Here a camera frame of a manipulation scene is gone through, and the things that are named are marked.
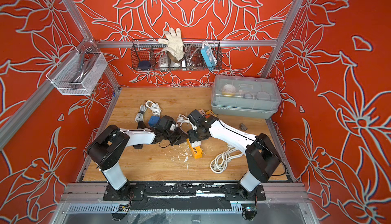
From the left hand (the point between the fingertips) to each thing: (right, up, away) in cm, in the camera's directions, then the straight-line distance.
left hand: (189, 138), depth 89 cm
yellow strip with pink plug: (+14, +14, +12) cm, 23 cm away
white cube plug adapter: (+3, +9, -13) cm, 16 cm away
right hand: (+1, +2, -6) cm, 6 cm away
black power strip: (-29, +8, +1) cm, 30 cm away
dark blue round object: (-29, +45, +6) cm, 54 cm away
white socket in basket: (-16, +47, +5) cm, 50 cm away
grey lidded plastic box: (+35, +25, +4) cm, 43 cm away
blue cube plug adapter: (-22, +10, +3) cm, 25 cm away
